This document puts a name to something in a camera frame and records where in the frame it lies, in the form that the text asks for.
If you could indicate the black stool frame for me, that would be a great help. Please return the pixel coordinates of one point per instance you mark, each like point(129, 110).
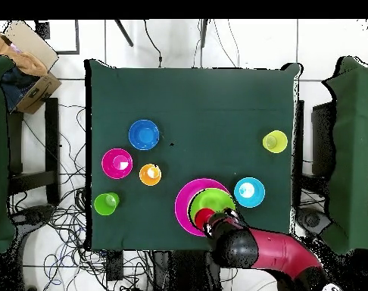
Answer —
point(52, 145)

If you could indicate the cardboard box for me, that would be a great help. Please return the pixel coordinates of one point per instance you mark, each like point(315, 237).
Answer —
point(35, 94)

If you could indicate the black floor frame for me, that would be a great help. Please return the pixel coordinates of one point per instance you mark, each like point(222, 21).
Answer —
point(77, 39)

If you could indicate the large green bowl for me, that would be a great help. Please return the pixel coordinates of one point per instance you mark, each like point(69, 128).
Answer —
point(214, 198)

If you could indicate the large pink bowl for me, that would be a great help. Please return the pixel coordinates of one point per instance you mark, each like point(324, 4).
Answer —
point(181, 206)

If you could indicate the orange cup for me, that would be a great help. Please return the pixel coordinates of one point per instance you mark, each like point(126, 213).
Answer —
point(146, 178)

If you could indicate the black box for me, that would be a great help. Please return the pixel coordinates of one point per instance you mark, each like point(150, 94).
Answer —
point(321, 139)

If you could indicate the small cyan bowl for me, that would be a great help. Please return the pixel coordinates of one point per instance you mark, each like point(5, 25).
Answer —
point(256, 198)

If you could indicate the black tripod leg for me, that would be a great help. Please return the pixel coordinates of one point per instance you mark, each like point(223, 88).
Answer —
point(125, 34)
point(204, 33)

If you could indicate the red cup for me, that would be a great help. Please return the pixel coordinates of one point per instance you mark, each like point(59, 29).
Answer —
point(201, 218)

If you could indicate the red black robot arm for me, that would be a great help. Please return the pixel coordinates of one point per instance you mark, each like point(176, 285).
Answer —
point(278, 251)

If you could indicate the black power strip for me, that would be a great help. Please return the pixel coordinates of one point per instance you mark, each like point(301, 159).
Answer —
point(115, 266)

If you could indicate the small magenta bowl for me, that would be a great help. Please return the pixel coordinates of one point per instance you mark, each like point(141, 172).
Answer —
point(109, 163)

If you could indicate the small blue bowl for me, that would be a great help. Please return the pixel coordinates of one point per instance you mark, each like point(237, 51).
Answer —
point(143, 134)

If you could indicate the tall green cup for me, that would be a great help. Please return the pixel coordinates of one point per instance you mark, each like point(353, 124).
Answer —
point(100, 204)

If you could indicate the grey chair base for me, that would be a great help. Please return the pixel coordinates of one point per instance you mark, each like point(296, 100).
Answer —
point(35, 213)
point(311, 220)

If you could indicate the dark green tablecloth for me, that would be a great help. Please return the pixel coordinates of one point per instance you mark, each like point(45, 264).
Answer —
point(196, 106)

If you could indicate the yellow cup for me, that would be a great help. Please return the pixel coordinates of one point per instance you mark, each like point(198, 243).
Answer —
point(279, 142)

